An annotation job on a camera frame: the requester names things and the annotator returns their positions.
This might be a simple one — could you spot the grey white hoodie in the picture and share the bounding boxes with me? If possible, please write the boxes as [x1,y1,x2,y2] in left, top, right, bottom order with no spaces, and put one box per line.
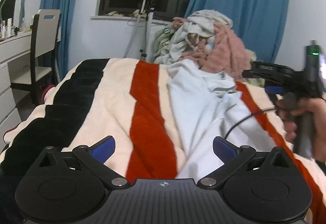
[164,10,233,64]

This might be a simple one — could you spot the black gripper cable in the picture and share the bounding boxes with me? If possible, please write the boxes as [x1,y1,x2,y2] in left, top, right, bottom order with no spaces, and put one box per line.
[224,107,277,140]

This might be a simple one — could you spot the white t-shirt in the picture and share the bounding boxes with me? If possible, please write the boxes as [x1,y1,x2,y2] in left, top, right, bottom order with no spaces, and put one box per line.
[167,60,276,181]

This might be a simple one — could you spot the white dresser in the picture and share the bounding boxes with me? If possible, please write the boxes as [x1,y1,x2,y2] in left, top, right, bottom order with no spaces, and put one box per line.
[1,32,32,149]

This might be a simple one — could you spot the cosmetic bottles on dresser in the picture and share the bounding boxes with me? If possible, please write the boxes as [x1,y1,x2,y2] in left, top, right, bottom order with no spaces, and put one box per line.
[1,19,32,42]

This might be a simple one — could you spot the person's right hand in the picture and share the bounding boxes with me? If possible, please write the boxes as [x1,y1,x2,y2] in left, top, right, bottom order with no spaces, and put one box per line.
[279,98,326,163]

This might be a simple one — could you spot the striped fleece blanket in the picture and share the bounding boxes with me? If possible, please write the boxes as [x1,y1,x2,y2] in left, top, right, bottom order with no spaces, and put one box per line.
[1,58,325,223]

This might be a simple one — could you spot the garment steamer stand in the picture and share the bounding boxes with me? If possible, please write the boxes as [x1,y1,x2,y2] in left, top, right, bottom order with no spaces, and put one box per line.
[118,0,163,63]

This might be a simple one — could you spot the wavy vanity mirror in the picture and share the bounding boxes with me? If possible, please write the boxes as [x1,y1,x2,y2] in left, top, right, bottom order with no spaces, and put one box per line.
[1,0,25,28]

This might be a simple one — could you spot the pink fluffy blanket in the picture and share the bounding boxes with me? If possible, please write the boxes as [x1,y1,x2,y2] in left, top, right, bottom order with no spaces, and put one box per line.
[178,22,251,81]

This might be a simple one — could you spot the beige black chair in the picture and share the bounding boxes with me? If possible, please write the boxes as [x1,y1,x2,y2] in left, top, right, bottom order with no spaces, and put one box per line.
[10,9,61,106]

